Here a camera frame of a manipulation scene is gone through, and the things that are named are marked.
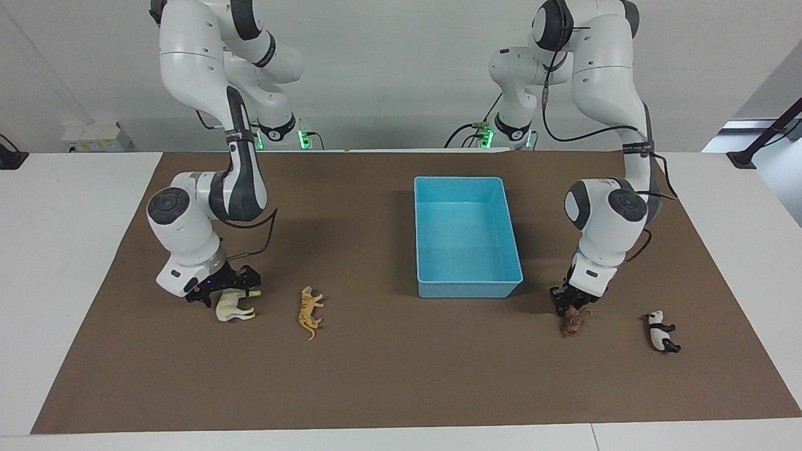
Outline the brown lion toy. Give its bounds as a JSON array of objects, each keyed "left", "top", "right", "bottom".
[{"left": 560, "top": 305, "right": 593, "bottom": 338}]

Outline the cream white horse toy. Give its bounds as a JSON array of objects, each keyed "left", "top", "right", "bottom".
[{"left": 216, "top": 289, "right": 262, "bottom": 323}]

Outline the orange striped tiger toy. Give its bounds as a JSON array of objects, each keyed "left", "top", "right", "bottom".
[{"left": 298, "top": 286, "right": 325, "bottom": 341}]

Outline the black and white panda toy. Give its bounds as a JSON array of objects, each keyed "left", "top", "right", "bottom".
[{"left": 641, "top": 310, "right": 682, "bottom": 354}]

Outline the light blue storage box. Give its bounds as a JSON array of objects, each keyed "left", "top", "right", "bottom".
[{"left": 414, "top": 176, "right": 524, "bottom": 299}]

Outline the white box with yellow label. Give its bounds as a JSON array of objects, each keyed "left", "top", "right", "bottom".
[{"left": 61, "top": 122, "right": 136, "bottom": 153}]

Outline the brown table mat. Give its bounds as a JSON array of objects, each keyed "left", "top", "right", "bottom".
[{"left": 31, "top": 150, "right": 802, "bottom": 435}]

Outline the black stand with long pole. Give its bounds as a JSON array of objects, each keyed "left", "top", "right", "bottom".
[{"left": 727, "top": 97, "right": 802, "bottom": 168}]

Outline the black left arm base cable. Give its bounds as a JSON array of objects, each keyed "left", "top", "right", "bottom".
[{"left": 444, "top": 94, "right": 503, "bottom": 150}]

